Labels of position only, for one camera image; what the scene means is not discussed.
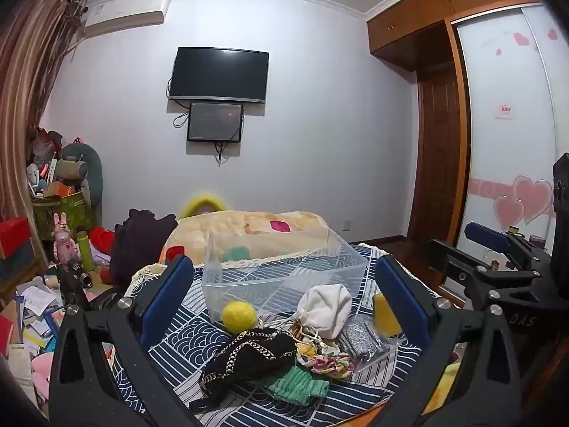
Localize floral fabric scrunchie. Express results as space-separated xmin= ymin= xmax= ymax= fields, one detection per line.
xmin=296 ymin=340 xmax=356 ymax=381

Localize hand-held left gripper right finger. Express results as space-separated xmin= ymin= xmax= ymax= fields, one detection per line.
xmin=351 ymin=255 xmax=534 ymax=427

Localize green storage box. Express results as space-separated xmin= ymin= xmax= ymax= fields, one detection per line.
xmin=32 ymin=191 xmax=96 ymax=242

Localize yellow felt ball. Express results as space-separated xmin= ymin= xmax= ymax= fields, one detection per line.
xmin=221 ymin=301 xmax=259 ymax=333

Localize pink bunny figure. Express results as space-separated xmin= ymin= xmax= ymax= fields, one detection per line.
xmin=52 ymin=212 xmax=81 ymax=262

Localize white lace cloth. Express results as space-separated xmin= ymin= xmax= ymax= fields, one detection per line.
xmin=124 ymin=262 xmax=172 ymax=296

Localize pile of papers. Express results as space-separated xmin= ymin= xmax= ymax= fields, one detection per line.
xmin=0 ymin=276 xmax=67 ymax=410

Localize white drawstring pouch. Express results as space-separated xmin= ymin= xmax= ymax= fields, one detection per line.
xmin=291 ymin=284 xmax=353 ymax=341

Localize grey glitter pouch in bag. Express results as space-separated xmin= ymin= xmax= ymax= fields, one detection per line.
xmin=335 ymin=318 xmax=403 ymax=371

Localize yellow sponge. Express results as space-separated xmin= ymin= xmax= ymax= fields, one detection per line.
xmin=372 ymin=294 xmax=403 ymax=336

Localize red box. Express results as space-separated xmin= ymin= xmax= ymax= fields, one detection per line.
xmin=0 ymin=217 xmax=32 ymax=259

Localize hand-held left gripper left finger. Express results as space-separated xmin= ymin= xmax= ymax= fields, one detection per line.
xmin=48 ymin=254 xmax=209 ymax=427

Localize yellow plush hat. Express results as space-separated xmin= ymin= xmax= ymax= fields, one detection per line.
xmin=180 ymin=193 xmax=227 ymax=220

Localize clear plastic storage bin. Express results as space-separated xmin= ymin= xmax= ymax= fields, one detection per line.
xmin=202 ymin=227 xmax=369 ymax=323

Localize grey green plush toy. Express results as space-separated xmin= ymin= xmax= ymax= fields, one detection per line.
xmin=58 ymin=142 xmax=104 ymax=207

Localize small black wall monitor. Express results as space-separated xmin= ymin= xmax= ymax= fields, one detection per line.
xmin=187 ymin=102 xmax=244 ymax=143

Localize blue patterned tablecloth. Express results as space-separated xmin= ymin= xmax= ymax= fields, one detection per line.
xmin=104 ymin=244 xmax=445 ymax=427

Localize brown striped curtain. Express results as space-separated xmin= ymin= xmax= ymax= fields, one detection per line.
xmin=0 ymin=0 xmax=87 ymax=225

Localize red plush toy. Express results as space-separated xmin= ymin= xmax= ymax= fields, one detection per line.
xmin=89 ymin=227 xmax=117 ymax=254

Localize black flashlight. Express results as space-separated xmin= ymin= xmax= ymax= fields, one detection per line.
xmin=67 ymin=258 xmax=94 ymax=289

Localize white air conditioner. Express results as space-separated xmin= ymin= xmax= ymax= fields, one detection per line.
xmin=84 ymin=0 xmax=172 ymax=38

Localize wall-mounted black television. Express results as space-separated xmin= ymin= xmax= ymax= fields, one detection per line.
xmin=168 ymin=47 xmax=270 ymax=103

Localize wooden door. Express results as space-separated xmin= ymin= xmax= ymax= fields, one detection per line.
xmin=417 ymin=69 xmax=464 ymax=243

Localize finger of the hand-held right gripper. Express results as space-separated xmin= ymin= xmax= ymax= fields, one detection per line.
xmin=424 ymin=239 xmax=569 ymax=335
xmin=463 ymin=221 xmax=554 ymax=276

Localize black bag with gold chain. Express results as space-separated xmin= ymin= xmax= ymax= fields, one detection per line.
xmin=189 ymin=327 xmax=298 ymax=412

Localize wooden wardrobe with heart stickers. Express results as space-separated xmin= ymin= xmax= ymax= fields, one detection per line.
xmin=367 ymin=0 xmax=569 ymax=294

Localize large beige plush pillow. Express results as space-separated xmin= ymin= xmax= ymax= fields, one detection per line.
xmin=160 ymin=209 xmax=339 ymax=264

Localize green bottle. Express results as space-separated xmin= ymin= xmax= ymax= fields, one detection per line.
xmin=76 ymin=230 xmax=95 ymax=271

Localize dark purple plush toy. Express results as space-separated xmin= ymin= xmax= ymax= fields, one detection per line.
xmin=109 ymin=208 xmax=179 ymax=285

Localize green knitted cloth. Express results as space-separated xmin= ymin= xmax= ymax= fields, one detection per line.
xmin=262 ymin=365 xmax=330 ymax=405

